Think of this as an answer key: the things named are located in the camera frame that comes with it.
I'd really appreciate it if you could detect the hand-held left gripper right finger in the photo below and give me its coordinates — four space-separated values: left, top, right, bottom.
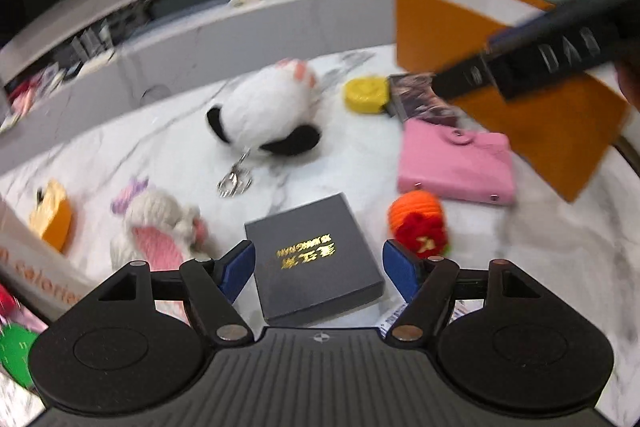
382 239 556 344

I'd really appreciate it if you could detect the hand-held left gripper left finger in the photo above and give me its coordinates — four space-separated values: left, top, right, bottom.
75 241 257 347

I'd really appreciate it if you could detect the orange crocheted toy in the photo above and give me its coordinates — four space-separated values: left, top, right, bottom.
387 189 452 259

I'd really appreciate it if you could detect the orange storage box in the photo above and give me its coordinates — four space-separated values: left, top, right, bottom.
395 0 632 202

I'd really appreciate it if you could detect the silver key ring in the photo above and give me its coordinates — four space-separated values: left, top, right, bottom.
216 149 255 198

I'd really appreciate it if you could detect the pink snap card wallet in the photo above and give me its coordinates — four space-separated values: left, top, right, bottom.
397 119 517 206

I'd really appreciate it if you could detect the panda plush toy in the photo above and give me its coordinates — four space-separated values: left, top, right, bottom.
206 58 323 156

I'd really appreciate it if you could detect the black box with gold print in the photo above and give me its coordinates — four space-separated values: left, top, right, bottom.
244 193 385 327

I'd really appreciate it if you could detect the grey pink bunny plush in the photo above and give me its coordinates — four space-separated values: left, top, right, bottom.
109 177 211 273

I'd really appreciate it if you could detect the dark printed card box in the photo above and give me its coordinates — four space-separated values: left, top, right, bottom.
386 73 463 128

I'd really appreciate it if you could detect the yellow orange toy block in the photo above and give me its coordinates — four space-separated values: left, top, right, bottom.
28 179 72 253

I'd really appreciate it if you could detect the white box with orange print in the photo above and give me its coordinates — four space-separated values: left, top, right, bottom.
0 199 96 323

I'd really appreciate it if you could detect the white television cabinet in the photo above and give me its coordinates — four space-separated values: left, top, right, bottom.
0 0 431 178

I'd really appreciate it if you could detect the green round toy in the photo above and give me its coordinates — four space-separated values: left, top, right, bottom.
0 322 41 390

